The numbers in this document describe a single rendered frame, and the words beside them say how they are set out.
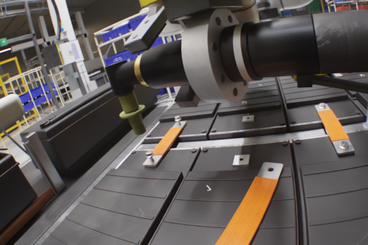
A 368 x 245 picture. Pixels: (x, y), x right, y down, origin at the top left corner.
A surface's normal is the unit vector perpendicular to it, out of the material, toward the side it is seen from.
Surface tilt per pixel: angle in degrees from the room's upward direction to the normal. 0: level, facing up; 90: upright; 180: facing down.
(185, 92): 30
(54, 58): 90
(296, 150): 0
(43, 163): 90
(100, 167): 0
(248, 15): 114
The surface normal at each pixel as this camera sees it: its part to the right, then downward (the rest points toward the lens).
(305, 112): -0.27, -0.91
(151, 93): 0.90, -0.12
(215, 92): -0.32, 0.85
